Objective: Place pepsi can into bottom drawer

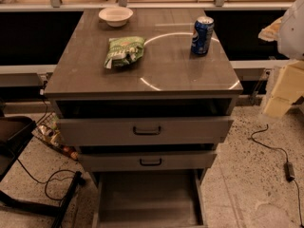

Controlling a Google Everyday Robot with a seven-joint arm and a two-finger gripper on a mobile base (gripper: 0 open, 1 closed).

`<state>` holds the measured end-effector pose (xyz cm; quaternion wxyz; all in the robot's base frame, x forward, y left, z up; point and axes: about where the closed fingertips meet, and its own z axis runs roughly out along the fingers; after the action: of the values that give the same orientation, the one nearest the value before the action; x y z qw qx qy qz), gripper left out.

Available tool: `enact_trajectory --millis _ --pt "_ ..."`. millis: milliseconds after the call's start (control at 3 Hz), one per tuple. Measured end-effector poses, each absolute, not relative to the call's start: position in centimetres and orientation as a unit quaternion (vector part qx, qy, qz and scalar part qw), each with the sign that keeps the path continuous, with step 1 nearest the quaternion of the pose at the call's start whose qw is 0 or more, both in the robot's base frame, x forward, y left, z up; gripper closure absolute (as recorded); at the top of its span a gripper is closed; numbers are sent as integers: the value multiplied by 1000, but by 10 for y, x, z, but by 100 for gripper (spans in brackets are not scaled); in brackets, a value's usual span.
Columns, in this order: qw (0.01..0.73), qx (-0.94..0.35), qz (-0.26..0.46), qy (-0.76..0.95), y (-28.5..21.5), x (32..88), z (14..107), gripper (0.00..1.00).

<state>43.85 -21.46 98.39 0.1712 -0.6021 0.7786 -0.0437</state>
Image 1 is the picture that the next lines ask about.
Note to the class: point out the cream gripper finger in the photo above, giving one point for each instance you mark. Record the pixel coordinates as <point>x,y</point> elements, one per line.
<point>288,87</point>

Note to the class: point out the blue pepsi can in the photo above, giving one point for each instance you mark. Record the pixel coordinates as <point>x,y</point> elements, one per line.
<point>201,39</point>

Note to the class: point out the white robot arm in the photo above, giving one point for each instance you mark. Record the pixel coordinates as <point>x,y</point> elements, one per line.
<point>288,31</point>

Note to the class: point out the top drawer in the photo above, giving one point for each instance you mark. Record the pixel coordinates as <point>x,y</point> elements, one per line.
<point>144,122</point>

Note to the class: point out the drawer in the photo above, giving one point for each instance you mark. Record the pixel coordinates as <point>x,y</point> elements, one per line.
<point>149,199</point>
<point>147,160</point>
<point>144,122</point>

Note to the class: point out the grey drawer cabinet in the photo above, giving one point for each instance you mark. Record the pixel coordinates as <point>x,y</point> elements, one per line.
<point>168,70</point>

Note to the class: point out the bottom drawer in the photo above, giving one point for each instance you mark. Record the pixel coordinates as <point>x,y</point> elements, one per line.
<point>149,199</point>

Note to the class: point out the middle drawer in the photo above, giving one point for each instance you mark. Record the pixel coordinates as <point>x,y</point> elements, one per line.
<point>147,160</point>

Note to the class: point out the black power adapter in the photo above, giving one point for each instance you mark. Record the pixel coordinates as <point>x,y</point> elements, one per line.
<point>289,171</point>

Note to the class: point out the green chip bag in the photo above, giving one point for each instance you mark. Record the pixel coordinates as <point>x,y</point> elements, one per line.
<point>124,51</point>

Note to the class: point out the white bowl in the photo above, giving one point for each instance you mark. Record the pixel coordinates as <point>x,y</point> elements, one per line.
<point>115,16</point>

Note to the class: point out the black chair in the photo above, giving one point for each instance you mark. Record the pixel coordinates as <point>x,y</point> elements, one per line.
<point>15,134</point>

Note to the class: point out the wire basket with items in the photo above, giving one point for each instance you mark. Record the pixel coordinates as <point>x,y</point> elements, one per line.
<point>47,131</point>

